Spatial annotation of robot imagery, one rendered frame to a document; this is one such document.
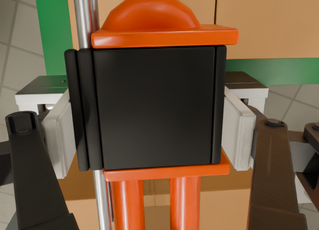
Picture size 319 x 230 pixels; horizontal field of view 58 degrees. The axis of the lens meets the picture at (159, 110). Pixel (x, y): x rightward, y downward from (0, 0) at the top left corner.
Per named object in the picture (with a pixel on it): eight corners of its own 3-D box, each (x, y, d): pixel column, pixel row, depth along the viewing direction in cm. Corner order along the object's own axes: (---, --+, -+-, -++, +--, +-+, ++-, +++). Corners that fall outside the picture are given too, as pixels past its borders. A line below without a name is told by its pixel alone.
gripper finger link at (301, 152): (270, 146, 12) (340, 143, 12) (232, 104, 16) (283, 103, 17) (265, 177, 12) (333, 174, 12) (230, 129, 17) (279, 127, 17)
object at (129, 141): (210, 139, 22) (230, 175, 17) (111, 145, 21) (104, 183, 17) (214, 23, 19) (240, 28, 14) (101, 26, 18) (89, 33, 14)
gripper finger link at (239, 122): (241, 114, 13) (257, 114, 13) (206, 77, 20) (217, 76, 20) (235, 172, 14) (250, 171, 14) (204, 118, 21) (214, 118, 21)
